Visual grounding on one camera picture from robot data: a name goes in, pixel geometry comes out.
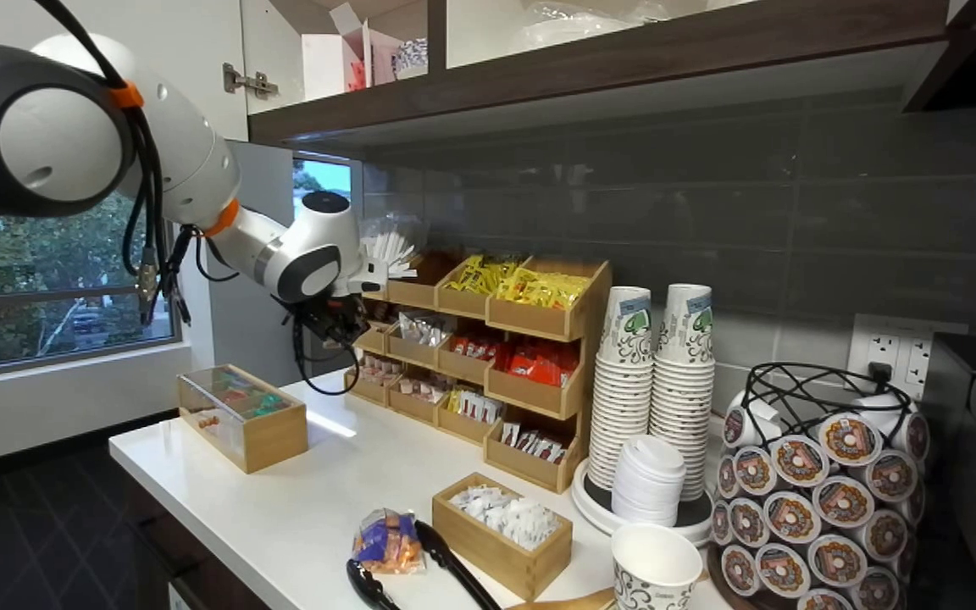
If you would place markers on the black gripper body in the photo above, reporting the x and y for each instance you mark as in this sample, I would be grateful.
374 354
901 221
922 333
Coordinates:
333 319

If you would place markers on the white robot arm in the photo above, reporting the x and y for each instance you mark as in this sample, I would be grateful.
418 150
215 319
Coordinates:
78 121

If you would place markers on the white stir sticks bundle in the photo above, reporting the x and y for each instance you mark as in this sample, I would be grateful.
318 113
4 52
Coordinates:
388 256

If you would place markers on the wooden tea bag box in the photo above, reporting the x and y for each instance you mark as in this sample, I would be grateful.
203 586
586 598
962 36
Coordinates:
241 413

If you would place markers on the tiered wooden condiment organizer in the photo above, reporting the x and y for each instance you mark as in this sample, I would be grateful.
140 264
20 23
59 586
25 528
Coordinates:
491 349

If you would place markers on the colourful snack packet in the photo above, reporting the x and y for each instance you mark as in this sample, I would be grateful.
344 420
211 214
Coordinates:
388 543

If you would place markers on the small wooden creamer box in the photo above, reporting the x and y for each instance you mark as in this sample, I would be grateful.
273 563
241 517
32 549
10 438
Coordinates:
509 537

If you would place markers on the left paper cup stack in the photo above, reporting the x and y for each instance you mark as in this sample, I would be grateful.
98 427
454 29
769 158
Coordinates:
620 388

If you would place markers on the paper cup stack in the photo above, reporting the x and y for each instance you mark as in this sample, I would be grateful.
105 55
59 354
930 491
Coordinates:
620 388
686 377

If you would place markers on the white cup lids stack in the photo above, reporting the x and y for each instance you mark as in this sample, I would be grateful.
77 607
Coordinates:
649 481

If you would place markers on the right paper cup stack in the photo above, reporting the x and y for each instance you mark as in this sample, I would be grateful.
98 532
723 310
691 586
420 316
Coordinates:
686 377

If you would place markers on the single patterned paper cup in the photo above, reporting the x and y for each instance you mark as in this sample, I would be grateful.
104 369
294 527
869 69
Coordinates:
653 567

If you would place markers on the dark wooden shelf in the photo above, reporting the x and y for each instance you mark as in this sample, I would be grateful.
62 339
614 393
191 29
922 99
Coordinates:
732 55

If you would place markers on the wire coffee pod carousel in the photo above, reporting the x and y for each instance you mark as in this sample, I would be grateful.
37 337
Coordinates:
821 489

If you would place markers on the white wall outlet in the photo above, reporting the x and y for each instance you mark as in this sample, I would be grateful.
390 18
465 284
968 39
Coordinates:
896 342

